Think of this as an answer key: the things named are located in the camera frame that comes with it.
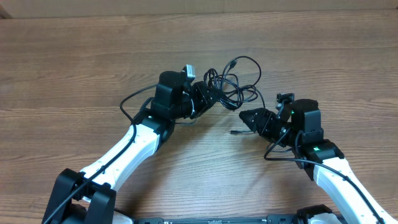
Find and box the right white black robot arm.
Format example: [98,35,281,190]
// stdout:
[239,96,396,223]

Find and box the black USB cable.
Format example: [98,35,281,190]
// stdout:
[203,55,267,136]

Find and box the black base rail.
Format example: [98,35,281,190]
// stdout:
[133,214,295,224]

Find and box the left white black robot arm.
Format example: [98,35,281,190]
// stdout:
[42,65,216,224]

